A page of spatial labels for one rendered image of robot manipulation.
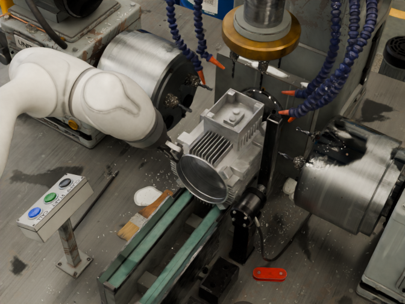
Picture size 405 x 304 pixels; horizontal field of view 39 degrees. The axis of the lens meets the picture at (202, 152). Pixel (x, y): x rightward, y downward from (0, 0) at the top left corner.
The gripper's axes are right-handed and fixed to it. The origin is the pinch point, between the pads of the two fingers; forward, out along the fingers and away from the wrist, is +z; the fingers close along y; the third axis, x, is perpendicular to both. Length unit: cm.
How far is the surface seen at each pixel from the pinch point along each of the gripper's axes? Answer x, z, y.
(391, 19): -158, 218, 6
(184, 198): 7.4, 17.2, -1.7
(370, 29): -38, -17, -30
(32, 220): 28.4, -12.3, 16.4
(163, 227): 16.6, 11.9, -2.3
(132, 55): -18.4, 4.6, 25.8
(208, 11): -88, 138, 80
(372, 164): -18.5, 4.5, -40.9
